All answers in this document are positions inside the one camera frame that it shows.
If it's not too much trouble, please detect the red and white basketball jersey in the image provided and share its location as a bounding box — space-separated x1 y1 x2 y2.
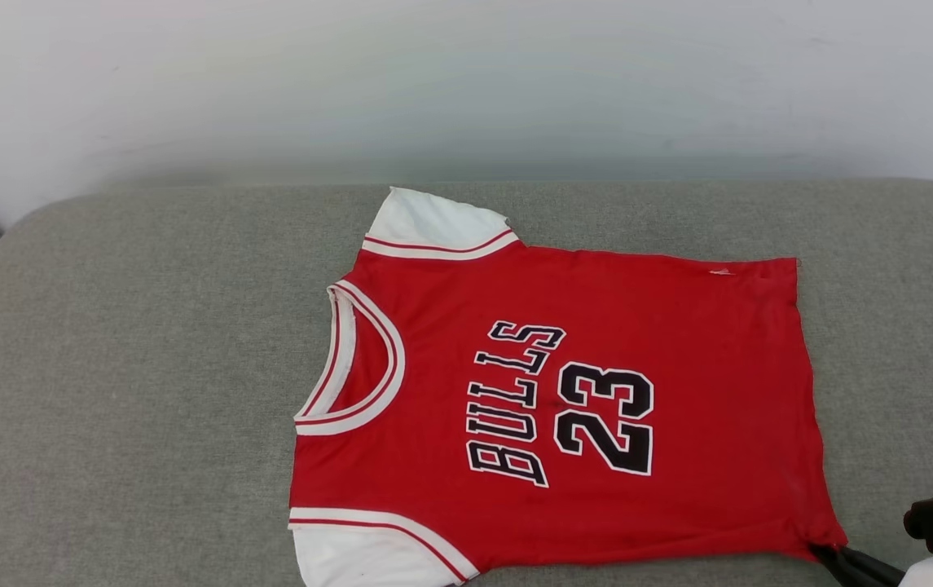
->
287 186 848 587

